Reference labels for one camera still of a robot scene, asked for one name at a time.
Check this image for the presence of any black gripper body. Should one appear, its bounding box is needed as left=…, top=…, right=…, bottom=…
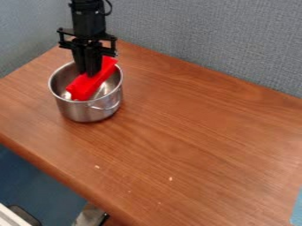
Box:
left=56, top=27, right=118, bottom=57

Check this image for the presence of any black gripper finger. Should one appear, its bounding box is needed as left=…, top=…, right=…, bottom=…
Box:
left=86, top=47, right=102, bottom=77
left=72, top=47, right=86, bottom=74

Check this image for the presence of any red rectangular block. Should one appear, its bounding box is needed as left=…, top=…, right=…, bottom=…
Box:
left=66, top=56, right=118, bottom=101

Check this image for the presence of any metal pot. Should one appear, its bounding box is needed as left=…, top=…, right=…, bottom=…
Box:
left=48, top=62, right=123, bottom=123

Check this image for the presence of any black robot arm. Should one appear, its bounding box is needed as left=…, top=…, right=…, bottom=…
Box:
left=56, top=0, right=116, bottom=77

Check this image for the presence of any metal table leg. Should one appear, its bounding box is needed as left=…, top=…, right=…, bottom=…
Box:
left=72, top=203, right=110, bottom=226

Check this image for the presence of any black cable loop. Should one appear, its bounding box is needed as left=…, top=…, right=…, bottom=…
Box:
left=99, top=0, right=114, bottom=17

